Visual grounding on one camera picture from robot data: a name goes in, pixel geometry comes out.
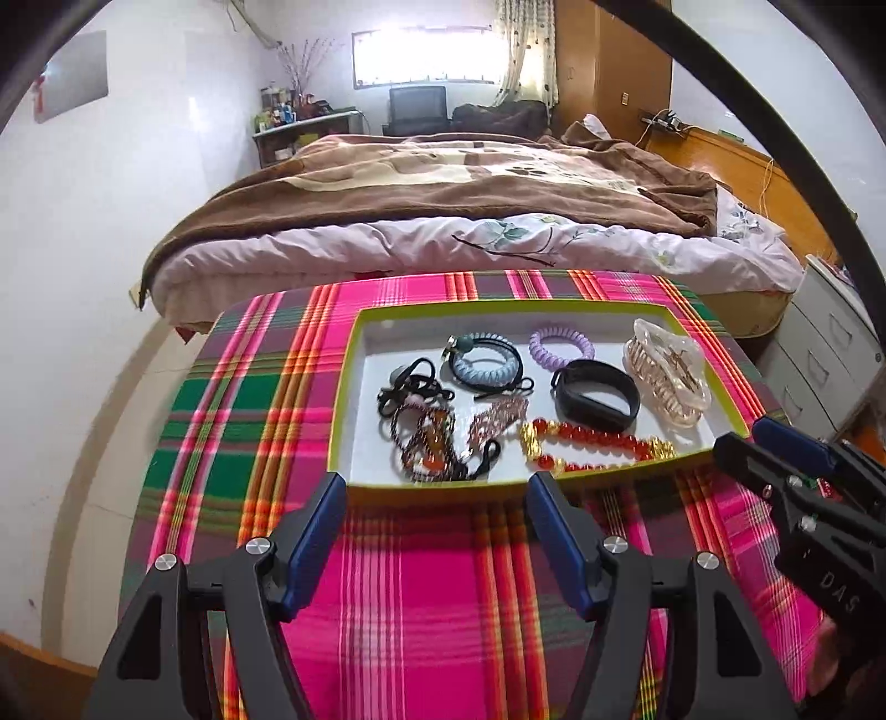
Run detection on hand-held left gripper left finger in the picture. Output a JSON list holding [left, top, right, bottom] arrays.
[[83, 472, 348, 720]]

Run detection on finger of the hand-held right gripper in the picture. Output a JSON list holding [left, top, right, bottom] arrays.
[[712, 432, 826, 508], [751, 415, 843, 480]]

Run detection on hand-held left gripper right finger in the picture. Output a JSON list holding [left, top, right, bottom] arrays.
[[525, 472, 801, 720]]

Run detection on yellow-green shallow box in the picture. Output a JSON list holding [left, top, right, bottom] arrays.
[[325, 298, 753, 490]]

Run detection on red bead bracelet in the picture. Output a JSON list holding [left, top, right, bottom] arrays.
[[518, 416, 677, 474]]

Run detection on dark bead bracelet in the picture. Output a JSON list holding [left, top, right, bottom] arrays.
[[386, 403, 502, 484]]

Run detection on black wristband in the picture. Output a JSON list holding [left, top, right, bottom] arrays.
[[551, 359, 637, 422]]

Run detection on purple spiral hair tie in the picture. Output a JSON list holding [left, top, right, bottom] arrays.
[[529, 325, 597, 369]]

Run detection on white drawer cabinet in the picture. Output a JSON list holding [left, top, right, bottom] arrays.
[[756, 255, 885, 445]]

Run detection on clear hair claw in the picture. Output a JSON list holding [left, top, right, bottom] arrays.
[[624, 316, 714, 428]]

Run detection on wooden headboard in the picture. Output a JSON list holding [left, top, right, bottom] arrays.
[[649, 125, 843, 265]]

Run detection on bed with brown blanket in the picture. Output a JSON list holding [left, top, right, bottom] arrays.
[[137, 130, 722, 312]]

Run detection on white pillow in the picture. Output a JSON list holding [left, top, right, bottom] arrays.
[[562, 114, 610, 146]]

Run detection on grey side desk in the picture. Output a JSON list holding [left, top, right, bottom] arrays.
[[251, 108, 365, 168]]

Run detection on wooden wardrobe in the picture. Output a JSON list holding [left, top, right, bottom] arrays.
[[552, 0, 674, 141]]

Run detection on row of bottles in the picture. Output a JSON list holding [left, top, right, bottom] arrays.
[[253, 84, 334, 134]]

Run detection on black television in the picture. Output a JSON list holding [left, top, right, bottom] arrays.
[[386, 84, 450, 137]]

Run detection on patterned curtain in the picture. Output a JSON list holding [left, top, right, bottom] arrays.
[[493, 0, 559, 110]]

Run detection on dried branches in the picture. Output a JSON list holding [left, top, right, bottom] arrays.
[[275, 37, 337, 99]]

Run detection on window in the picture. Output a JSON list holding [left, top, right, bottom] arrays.
[[350, 26, 508, 91]]

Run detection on black hair ties bundle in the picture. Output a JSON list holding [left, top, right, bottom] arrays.
[[377, 356, 456, 420]]

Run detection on black cable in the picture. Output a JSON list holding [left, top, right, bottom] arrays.
[[588, 0, 886, 337]]

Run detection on white wall poster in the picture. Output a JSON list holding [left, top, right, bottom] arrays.
[[33, 30, 110, 126]]

